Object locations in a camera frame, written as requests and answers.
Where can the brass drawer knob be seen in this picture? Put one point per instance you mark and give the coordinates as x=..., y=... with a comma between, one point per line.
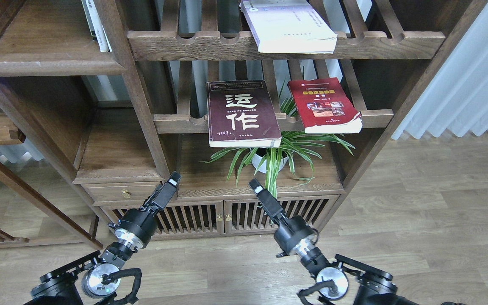
x=126, y=194

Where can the dark wooden bookshelf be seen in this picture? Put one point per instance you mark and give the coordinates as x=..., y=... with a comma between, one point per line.
x=126, y=119

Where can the maroon book white characters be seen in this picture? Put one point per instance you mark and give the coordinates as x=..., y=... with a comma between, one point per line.
x=241, y=114

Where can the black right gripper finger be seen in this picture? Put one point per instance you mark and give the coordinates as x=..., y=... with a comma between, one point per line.
x=270, y=205

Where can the red book with photo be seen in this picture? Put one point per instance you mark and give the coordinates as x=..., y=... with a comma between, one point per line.
x=324, y=107

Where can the white plant pot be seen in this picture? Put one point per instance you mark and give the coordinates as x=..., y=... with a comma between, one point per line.
x=260, y=165

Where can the white curtain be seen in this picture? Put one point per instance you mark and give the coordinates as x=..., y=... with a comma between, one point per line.
x=456, y=101

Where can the green spider plant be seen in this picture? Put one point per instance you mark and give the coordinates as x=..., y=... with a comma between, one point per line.
x=293, y=143

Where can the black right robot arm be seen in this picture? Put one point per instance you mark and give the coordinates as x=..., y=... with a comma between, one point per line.
x=330, y=281

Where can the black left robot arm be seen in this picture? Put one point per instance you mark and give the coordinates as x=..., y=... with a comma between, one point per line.
x=105, y=279

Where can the upright white books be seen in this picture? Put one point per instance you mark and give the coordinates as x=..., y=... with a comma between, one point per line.
x=96, y=29

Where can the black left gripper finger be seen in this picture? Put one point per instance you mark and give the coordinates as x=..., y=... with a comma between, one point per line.
x=163, y=194

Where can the white paperback book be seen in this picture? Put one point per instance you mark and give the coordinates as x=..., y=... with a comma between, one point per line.
x=288, y=26

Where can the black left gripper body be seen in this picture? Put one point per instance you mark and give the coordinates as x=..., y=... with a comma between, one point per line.
x=135, y=229

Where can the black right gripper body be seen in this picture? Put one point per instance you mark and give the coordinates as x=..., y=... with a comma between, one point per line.
x=294, y=236

